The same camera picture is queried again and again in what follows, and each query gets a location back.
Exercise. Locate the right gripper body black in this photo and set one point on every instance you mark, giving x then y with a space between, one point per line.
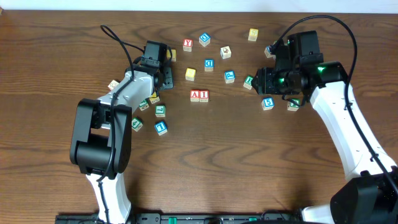
274 82

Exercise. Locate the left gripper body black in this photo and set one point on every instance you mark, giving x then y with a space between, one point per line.
166 78

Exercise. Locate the red A block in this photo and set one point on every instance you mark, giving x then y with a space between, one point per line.
194 95

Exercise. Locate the red I block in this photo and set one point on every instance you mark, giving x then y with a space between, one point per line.
204 95

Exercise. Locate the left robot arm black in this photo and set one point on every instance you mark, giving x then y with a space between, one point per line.
102 137

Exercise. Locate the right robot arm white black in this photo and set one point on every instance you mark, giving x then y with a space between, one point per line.
367 197

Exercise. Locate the green B block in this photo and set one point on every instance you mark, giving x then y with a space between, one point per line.
247 82

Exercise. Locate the yellow block near R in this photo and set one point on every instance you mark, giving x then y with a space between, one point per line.
154 98

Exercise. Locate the blue 5 block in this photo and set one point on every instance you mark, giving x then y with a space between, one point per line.
267 103

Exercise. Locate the yellow block centre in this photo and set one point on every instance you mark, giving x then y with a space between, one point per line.
190 74

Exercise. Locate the blue X block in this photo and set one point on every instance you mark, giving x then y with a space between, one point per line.
268 54

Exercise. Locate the yellow block top left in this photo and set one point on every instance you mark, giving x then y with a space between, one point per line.
174 55

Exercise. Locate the green 7 block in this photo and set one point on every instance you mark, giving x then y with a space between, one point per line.
160 111

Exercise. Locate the green J block left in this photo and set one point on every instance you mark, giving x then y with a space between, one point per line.
143 105

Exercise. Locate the green j block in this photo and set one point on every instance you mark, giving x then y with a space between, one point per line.
143 105
293 104

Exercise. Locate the green J block right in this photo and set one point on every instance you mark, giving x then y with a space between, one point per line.
293 104

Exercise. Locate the red Y block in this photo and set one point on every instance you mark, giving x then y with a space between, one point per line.
187 45

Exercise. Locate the blue T block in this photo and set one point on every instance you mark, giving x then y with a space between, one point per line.
161 128

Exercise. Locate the blue D block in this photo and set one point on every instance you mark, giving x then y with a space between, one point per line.
209 65

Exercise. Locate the yellow block top right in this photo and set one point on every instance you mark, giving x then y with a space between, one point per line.
253 34

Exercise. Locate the white block red U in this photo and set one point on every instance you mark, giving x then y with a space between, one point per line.
113 84

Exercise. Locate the white picture block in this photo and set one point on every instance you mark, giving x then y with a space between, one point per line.
225 52

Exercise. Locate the green 4 block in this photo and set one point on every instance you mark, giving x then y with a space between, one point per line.
136 124

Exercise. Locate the blue Q block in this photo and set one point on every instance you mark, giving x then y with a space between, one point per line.
204 39

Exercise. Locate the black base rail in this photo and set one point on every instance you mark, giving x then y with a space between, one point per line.
156 218

